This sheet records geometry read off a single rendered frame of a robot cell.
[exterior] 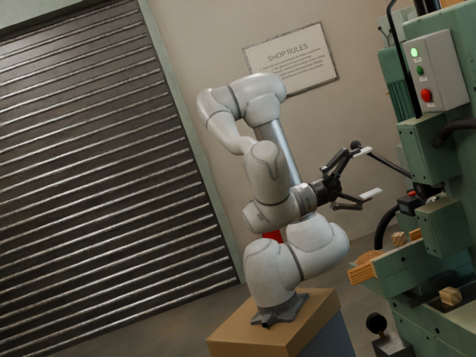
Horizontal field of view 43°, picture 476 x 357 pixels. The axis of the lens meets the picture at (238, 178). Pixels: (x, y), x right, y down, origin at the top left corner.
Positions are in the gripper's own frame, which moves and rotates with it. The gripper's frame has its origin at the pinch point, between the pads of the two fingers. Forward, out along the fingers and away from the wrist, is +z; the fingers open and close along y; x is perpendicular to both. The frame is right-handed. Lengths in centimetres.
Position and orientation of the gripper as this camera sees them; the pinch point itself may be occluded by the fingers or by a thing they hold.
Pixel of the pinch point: (372, 171)
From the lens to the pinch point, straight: 185.3
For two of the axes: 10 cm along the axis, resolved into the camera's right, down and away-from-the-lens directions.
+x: -2.8, -2.7, 9.2
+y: -2.9, -8.9, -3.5
